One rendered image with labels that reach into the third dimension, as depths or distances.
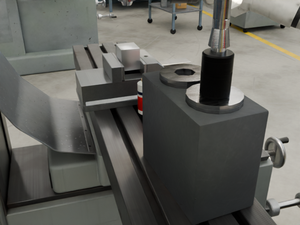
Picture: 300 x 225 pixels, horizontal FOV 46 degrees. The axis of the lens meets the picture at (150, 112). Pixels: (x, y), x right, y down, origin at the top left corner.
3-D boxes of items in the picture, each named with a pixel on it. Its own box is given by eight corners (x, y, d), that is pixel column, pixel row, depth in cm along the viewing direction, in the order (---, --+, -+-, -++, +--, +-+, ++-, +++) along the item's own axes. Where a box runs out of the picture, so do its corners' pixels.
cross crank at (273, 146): (273, 155, 138) (278, 128, 133) (292, 172, 128) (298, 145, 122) (236, 161, 134) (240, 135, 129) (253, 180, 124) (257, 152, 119)
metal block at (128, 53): (134, 62, 102) (133, 42, 99) (140, 69, 97) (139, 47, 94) (116, 64, 101) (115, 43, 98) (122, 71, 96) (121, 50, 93)
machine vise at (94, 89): (184, 76, 115) (185, 43, 110) (204, 94, 102) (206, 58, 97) (75, 90, 105) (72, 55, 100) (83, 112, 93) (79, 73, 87)
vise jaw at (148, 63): (150, 61, 107) (150, 48, 105) (164, 75, 97) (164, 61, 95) (131, 63, 106) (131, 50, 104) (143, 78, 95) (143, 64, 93)
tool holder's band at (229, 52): (240, 61, 51) (240, 55, 51) (211, 65, 50) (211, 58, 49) (223, 52, 55) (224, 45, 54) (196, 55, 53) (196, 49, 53)
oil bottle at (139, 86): (150, 107, 95) (150, 68, 90) (155, 114, 92) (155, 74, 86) (136, 109, 94) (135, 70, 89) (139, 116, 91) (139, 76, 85)
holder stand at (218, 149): (192, 143, 79) (197, 57, 70) (254, 206, 61) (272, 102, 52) (142, 155, 75) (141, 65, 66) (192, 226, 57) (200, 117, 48)
